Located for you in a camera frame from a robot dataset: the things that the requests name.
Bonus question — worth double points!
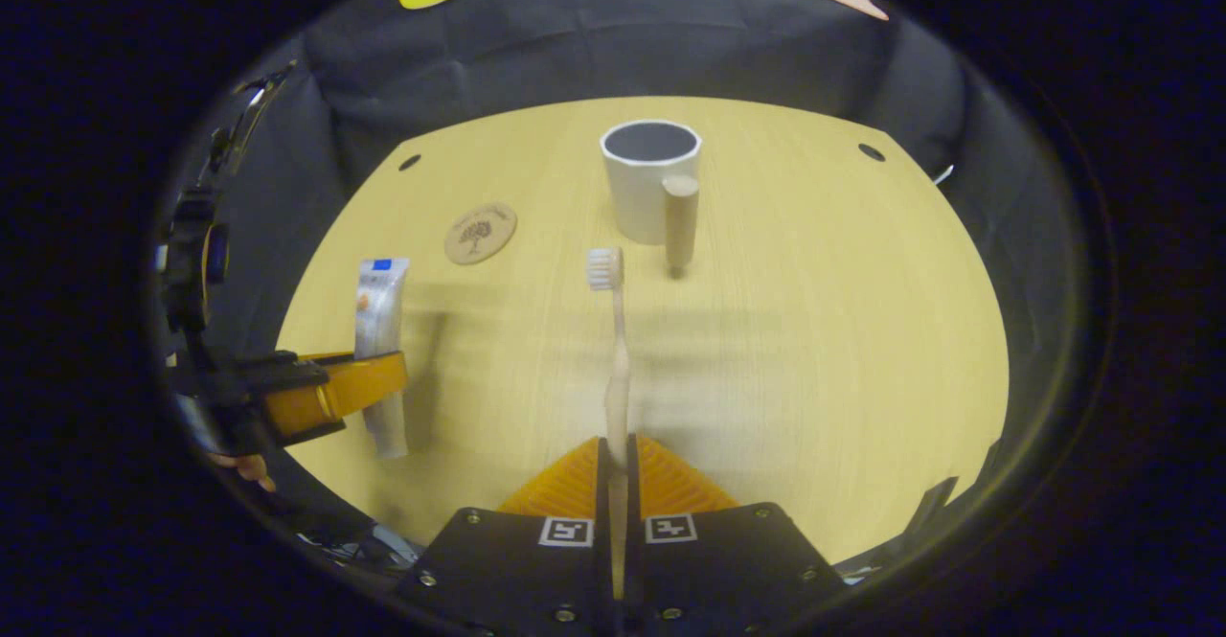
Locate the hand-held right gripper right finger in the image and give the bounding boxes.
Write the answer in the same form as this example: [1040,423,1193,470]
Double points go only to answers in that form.
[623,436,850,637]

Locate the round wooden coaster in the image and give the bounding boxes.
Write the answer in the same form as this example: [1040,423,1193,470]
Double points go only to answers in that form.
[443,202,519,266]

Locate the white toothpaste tube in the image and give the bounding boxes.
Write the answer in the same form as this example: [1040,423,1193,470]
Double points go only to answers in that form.
[354,258,411,460]

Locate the wooden desktop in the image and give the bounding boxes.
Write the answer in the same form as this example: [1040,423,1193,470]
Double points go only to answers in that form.
[276,96,1011,566]

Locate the beige toothbrush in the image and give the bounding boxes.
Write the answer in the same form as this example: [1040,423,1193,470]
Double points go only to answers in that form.
[586,247,633,600]

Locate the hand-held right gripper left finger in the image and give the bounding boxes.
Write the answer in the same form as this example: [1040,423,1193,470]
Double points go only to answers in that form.
[397,436,615,637]

